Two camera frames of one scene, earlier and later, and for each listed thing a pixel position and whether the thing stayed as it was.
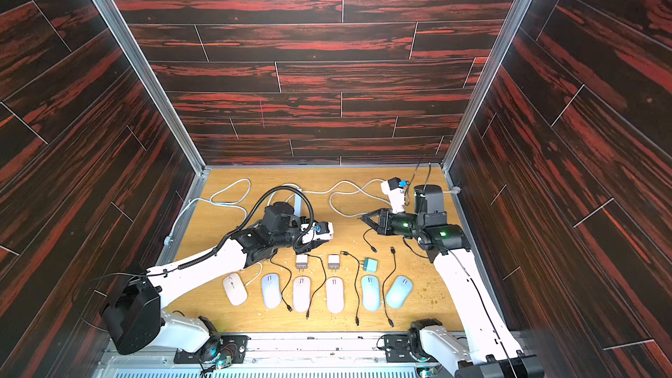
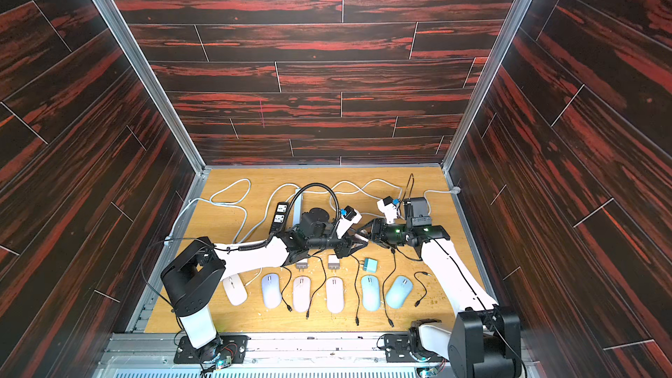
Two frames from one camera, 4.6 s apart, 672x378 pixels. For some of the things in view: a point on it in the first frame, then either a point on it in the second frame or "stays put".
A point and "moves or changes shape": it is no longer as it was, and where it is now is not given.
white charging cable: [257, 275] stays put
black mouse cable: [346, 253] stays put
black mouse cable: [374, 250] moves or changes shape
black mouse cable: [289, 308] stays put
